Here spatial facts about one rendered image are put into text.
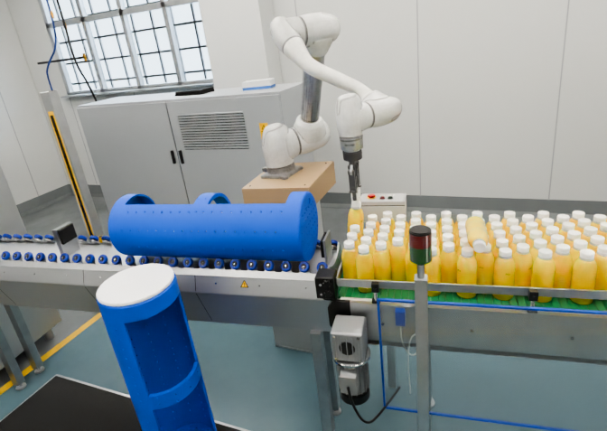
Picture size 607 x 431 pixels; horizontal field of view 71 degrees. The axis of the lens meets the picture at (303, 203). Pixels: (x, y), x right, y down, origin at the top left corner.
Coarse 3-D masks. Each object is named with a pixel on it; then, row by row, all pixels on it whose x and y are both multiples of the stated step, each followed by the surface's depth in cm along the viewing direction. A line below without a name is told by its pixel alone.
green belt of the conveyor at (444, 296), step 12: (348, 288) 162; (432, 300) 149; (444, 300) 148; (456, 300) 147; (468, 300) 146; (480, 300) 146; (492, 300) 145; (516, 300) 143; (528, 300) 142; (552, 300) 141; (564, 300) 140; (600, 300) 138
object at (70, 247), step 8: (64, 224) 211; (72, 224) 213; (56, 232) 206; (64, 232) 208; (72, 232) 213; (56, 240) 208; (64, 240) 208; (72, 240) 215; (64, 248) 210; (72, 248) 215
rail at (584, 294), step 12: (396, 288) 149; (408, 288) 147; (432, 288) 145; (444, 288) 144; (456, 288) 142; (468, 288) 141; (480, 288) 140; (492, 288) 139; (504, 288) 138; (516, 288) 137; (540, 288) 135; (552, 288) 134; (564, 288) 133
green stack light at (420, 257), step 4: (412, 248) 122; (428, 248) 121; (412, 252) 122; (416, 252) 121; (420, 252) 121; (424, 252) 121; (428, 252) 121; (412, 256) 123; (416, 256) 122; (420, 256) 121; (424, 256) 121; (428, 256) 122; (412, 260) 124; (416, 260) 122; (420, 260) 122; (424, 260) 122; (428, 260) 122; (416, 264) 123; (420, 264) 122; (424, 264) 122
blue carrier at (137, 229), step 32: (128, 224) 181; (160, 224) 176; (192, 224) 172; (224, 224) 168; (256, 224) 164; (288, 224) 160; (160, 256) 188; (192, 256) 181; (224, 256) 175; (256, 256) 170; (288, 256) 166
